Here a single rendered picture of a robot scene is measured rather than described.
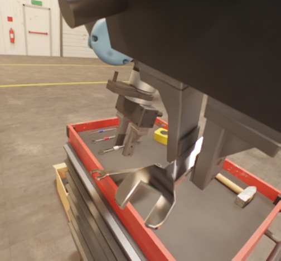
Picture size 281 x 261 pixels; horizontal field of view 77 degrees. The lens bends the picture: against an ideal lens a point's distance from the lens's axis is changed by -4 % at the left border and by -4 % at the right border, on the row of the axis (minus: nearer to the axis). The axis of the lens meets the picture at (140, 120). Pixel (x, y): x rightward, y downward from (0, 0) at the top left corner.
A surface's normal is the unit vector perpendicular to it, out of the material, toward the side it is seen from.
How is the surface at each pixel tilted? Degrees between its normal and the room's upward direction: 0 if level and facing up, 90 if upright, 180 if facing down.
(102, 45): 90
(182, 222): 0
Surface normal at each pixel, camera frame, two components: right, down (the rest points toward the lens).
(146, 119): 0.54, 0.41
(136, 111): -0.78, -0.07
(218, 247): 0.14, -0.90
